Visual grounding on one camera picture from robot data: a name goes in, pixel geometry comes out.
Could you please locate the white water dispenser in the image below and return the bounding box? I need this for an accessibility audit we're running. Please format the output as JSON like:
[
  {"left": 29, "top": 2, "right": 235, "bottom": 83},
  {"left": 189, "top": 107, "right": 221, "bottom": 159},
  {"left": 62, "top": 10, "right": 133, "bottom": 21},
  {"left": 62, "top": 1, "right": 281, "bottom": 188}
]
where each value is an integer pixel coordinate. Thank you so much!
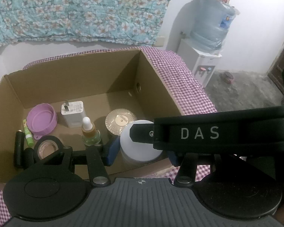
[{"left": 177, "top": 38, "right": 222, "bottom": 88}]

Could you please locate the white charger plug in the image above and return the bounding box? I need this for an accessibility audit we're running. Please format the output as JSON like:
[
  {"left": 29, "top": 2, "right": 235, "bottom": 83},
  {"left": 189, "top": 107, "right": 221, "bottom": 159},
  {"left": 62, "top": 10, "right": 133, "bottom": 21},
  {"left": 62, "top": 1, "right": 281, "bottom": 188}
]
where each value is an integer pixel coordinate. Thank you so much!
[{"left": 61, "top": 100, "right": 87, "bottom": 128}]

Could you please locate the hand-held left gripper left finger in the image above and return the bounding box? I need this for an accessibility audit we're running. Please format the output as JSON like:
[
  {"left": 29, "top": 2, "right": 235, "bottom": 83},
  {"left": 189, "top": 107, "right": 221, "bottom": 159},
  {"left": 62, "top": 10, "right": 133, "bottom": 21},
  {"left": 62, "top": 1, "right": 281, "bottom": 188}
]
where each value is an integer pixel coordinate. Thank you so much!
[{"left": 28, "top": 137, "right": 121, "bottom": 187}]

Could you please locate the green dropper bottle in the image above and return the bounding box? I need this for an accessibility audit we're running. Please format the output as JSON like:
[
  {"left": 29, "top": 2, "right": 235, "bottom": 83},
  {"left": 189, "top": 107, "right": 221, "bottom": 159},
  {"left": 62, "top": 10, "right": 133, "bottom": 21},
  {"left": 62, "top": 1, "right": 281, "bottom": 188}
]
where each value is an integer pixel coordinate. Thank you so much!
[{"left": 81, "top": 117, "right": 102, "bottom": 147}]

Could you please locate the black tape roll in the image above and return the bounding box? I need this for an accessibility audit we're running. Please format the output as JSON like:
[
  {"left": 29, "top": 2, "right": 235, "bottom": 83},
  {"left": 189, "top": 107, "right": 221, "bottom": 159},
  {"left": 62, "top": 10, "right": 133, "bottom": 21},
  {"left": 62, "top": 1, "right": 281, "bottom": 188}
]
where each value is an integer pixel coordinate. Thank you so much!
[{"left": 33, "top": 136, "right": 65, "bottom": 162}]

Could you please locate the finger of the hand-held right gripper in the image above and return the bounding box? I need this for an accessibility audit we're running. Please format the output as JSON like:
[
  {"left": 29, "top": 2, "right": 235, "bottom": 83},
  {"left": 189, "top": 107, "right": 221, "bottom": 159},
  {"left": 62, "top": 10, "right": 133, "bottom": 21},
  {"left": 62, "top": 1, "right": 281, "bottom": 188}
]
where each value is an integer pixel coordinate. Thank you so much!
[{"left": 129, "top": 122, "right": 157, "bottom": 145}]

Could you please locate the white plastic bottle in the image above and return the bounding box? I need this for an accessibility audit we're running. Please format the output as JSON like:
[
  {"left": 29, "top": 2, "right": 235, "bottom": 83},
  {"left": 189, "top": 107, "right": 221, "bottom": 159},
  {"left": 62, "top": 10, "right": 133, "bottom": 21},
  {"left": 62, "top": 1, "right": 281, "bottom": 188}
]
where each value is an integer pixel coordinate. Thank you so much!
[{"left": 119, "top": 120, "right": 163, "bottom": 164}]

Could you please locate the dark red shoe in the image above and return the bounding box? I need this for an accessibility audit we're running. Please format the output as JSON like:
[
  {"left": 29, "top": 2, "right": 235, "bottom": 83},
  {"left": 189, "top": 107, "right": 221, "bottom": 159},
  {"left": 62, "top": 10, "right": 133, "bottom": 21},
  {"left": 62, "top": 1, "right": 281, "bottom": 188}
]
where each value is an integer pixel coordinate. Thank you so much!
[{"left": 221, "top": 71, "right": 235, "bottom": 84}]

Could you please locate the green lip balm tube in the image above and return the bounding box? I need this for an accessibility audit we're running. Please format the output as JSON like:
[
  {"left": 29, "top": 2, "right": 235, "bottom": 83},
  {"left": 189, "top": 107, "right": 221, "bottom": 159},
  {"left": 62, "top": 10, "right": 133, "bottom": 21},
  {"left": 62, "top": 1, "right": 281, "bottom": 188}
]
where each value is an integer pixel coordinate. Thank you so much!
[{"left": 22, "top": 119, "right": 34, "bottom": 147}]

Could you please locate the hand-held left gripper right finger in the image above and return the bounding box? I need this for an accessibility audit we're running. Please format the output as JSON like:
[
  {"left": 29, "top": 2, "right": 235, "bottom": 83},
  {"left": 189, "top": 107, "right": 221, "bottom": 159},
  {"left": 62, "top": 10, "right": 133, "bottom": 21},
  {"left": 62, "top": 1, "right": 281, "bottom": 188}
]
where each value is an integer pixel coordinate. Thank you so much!
[{"left": 168, "top": 150, "right": 258, "bottom": 188}]

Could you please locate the black cylindrical flashlight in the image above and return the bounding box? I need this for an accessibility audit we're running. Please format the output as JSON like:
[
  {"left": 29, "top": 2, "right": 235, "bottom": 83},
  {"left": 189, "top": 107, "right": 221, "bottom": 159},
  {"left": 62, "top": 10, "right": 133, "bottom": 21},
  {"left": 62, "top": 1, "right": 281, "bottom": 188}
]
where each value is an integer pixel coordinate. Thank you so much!
[{"left": 14, "top": 130, "right": 23, "bottom": 169}]

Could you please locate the gold lid cosmetic jar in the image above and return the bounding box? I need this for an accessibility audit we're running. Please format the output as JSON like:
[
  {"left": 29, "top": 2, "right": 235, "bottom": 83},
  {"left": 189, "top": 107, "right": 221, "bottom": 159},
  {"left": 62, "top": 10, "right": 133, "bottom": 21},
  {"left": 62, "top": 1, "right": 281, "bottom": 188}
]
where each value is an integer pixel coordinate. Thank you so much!
[{"left": 105, "top": 109, "right": 138, "bottom": 138}]

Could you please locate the purple collapsible cup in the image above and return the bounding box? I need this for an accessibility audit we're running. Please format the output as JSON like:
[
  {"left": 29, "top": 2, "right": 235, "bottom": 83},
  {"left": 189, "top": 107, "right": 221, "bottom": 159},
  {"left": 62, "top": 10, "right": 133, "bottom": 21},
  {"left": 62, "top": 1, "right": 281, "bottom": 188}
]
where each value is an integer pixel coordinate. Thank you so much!
[{"left": 27, "top": 103, "right": 58, "bottom": 140}]

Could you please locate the brown cardboard box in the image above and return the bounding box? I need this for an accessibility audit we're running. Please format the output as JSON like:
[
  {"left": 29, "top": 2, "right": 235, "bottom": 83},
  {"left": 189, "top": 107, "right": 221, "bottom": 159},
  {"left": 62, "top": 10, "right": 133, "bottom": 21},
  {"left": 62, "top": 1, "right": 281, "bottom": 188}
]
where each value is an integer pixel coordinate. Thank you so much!
[{"left": 0, "top": 47, "right": 188, "bottom": 184}]

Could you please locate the blue water jug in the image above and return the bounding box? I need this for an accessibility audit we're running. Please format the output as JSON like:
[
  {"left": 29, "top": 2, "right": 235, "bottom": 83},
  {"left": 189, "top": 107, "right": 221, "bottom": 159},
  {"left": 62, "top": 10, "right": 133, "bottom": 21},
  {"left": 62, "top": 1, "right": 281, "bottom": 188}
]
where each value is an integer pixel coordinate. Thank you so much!
[{"left": 190, "top": 0, "right": 240, "bottom": 52}]

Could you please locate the teal floral cloth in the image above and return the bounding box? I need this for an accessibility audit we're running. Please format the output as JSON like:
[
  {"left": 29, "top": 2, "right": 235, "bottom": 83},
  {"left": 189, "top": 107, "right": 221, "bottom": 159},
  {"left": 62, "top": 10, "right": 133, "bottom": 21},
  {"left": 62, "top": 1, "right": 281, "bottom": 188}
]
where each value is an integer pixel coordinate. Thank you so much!
[{"left": 0, "top": 0, "right": 191, "bottom": 50}]

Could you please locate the purple checkered tablecloth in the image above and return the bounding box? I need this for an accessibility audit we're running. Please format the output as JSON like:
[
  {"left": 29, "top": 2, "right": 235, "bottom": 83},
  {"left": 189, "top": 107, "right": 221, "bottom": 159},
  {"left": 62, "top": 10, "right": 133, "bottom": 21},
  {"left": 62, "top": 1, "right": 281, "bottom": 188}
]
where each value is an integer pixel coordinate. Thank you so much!
[{"left": 0, "top": 46, "right": 218, "bottom": 227}]

